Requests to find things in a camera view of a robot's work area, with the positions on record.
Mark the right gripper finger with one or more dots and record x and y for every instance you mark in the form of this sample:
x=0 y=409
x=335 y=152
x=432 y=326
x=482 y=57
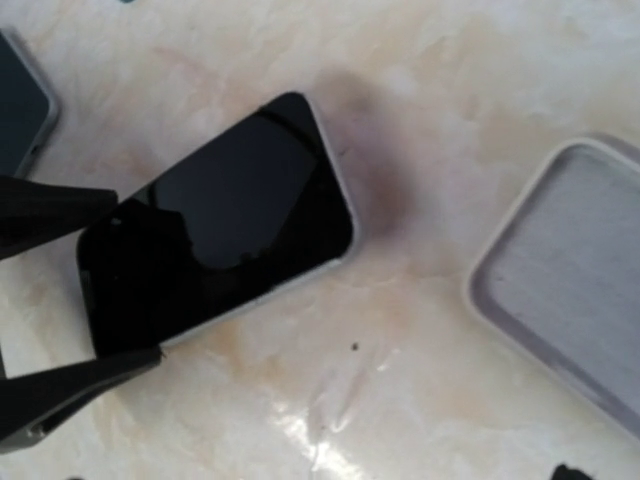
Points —
x=34 y=405
x=33 y=214

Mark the black phone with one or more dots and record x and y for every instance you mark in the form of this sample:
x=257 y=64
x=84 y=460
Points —
x=30 y=108
x=252 y=211

